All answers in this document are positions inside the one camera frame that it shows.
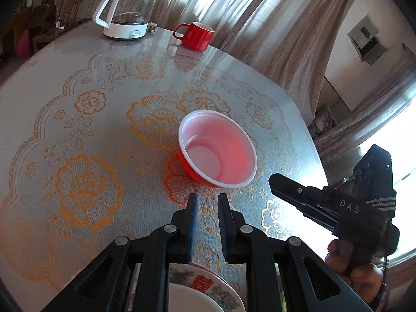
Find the wall electrical box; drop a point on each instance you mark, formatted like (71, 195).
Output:
(367, 40)

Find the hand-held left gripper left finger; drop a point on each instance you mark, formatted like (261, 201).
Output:
(193, 221)

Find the wooden chair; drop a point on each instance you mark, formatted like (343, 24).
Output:
(74, 1)

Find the person's right hand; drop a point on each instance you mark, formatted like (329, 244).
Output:
(364, 276)

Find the white power plug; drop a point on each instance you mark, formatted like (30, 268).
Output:
(152, 28)

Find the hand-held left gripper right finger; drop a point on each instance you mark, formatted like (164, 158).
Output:
(222, 224)

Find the white glass electric kettle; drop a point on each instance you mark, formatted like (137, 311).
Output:
(130, 9)

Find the floral lace tablecloth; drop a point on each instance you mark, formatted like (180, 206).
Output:
(97, 120)

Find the pink bag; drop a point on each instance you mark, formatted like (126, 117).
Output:
(23, 44)

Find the beige curtain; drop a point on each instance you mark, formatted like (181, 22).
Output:
(260, 22)

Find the red mug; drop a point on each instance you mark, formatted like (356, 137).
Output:
(196, 37)

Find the red plastic bowl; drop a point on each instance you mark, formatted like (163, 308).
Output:
(214, 143)

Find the white power strip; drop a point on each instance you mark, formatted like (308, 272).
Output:
(60, 25)

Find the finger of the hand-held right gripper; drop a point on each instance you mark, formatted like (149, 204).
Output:
(320, 217)
(289, 187)

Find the white plate with red print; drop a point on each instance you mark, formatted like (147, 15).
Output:
(201, 299)

